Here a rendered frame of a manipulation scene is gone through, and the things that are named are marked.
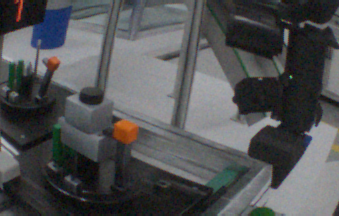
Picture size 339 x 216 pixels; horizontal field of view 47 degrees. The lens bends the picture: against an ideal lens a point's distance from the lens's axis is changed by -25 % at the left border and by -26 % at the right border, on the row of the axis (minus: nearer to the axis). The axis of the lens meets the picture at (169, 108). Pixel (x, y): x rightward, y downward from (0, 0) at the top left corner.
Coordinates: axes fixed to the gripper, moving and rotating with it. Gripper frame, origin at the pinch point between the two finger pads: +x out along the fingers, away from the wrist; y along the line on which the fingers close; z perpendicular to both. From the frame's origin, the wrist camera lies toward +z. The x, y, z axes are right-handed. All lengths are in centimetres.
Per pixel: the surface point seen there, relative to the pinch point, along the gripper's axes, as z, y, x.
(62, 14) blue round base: 94, -60, 6
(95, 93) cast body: 20.9, 9.3, -4.6
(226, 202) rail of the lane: 6.7, -1.7, 8.9
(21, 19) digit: 30.6, 16.3, -13.6
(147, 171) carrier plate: 18.5, -0.6, 7.9
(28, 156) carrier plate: 31.9, 11.8, 7.8
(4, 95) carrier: 48.5, 4.2, 5.4
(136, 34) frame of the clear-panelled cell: 79, -89, 16
